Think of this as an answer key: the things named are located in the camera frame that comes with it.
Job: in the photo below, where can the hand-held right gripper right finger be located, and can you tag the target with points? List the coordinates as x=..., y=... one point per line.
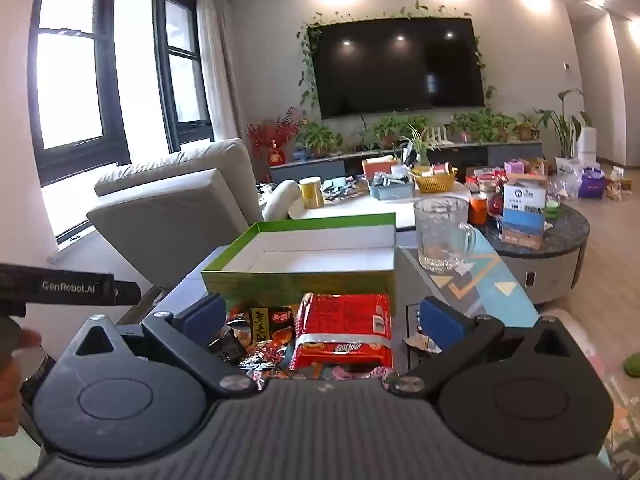
x=442, y=321

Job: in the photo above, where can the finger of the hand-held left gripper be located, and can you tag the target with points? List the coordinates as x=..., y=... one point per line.
x=127, y=293

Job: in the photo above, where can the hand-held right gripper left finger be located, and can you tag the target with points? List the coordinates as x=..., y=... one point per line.
x=207, y=316

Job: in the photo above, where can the small dark snack packet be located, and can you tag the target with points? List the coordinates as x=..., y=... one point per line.
x=230, y=347

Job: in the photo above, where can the black yellow snack packet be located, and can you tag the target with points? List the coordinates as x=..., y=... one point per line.
x=270, y=324

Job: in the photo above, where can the silver candy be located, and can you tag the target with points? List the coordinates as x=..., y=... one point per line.
x=260, y=362

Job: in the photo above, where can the red snack packet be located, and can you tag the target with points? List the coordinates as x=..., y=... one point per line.
x=345, y=320

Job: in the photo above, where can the green cardboard box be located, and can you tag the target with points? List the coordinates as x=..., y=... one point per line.
x=300, y=280

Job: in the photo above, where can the person's left hand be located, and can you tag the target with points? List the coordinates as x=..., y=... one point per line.
x=10, y=395

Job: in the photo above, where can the teal patterned table mat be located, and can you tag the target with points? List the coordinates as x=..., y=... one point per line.
x=500, y=280

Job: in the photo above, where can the clear glass mug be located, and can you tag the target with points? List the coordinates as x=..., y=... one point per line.
x=442, y=235

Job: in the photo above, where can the beige armchair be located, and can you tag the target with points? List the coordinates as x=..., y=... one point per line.
x=165, y=210

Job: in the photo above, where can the orange can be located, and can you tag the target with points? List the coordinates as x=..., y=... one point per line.
x=477, y=210

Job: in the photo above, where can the grey round coffee table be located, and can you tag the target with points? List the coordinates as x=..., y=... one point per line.
x=555, y=255

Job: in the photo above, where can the blue white carton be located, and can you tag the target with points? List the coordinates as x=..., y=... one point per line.
x=522, y=210

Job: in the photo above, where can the yellow woven basket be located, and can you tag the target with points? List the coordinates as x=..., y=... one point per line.
x=435, y=181

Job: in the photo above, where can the blue plastic basket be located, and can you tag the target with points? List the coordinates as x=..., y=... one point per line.
x=392, y=189

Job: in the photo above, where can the yellow can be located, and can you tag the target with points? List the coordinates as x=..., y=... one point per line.
x=311, y=192

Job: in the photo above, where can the pink gift box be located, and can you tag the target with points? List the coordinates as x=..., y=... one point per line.
x=517, y=166

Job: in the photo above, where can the grey television cabinet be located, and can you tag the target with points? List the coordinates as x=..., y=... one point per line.
x=500, y=152

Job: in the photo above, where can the spider plant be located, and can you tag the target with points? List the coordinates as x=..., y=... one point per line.
x=417, y=142

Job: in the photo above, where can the red flower decoration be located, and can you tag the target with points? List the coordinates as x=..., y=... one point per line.
x=270, y=132

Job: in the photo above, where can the row of potted plants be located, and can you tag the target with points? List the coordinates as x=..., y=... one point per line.
x=475, y=125

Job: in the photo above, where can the patterned floor rug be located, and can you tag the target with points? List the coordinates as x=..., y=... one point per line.
x=622, y=410

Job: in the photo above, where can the purple gift bag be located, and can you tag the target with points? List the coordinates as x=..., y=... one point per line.
x=591, y=182

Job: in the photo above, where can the white air purifier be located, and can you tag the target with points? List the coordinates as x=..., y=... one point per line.
x=586, y=142

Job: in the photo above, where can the black framed window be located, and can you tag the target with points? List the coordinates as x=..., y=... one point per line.
x=100, y=60

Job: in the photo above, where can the large-leaf potted plant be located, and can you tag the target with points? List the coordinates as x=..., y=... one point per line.
x=565, y=120

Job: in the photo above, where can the white curtain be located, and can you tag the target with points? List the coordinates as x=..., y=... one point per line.
x=215, y=60

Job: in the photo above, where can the trailing vine garland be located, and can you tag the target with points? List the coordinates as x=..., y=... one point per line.
x=306, y=60

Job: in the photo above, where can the wall-mounted television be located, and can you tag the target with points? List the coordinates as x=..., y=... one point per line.
x=400, y=65

